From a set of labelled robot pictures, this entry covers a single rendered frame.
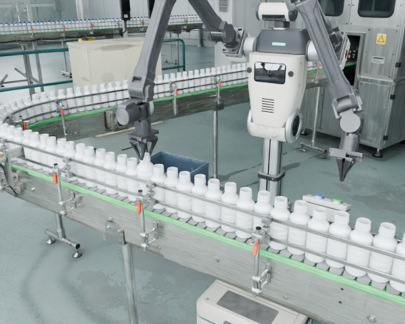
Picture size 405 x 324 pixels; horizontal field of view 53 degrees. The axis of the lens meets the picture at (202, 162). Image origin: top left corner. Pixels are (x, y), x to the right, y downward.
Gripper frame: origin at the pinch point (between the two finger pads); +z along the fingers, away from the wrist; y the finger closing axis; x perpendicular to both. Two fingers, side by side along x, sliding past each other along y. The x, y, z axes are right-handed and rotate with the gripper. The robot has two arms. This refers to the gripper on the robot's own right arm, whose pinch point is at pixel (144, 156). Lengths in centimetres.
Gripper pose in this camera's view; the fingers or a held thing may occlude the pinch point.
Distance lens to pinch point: 148.3
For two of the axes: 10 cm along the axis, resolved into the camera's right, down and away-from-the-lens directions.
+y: -5.5, 3.2, -7.7
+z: 0.1, 9.3, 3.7
